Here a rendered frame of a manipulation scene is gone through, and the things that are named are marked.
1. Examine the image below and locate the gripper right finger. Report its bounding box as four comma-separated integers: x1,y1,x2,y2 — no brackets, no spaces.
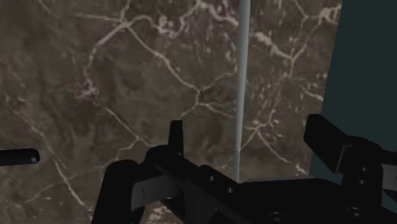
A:
303,113,397,207

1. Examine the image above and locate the thin pale grey rod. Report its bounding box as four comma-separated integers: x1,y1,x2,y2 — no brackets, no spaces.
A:
233,0,252,185

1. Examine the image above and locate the black cylinder rod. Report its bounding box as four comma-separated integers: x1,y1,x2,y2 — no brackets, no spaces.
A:
0,148,41,167

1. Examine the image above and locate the dark teal upright panel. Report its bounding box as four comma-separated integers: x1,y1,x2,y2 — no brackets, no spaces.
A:
309,0,397,215

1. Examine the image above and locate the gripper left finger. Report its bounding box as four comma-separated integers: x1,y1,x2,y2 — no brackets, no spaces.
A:
92,120,243,224

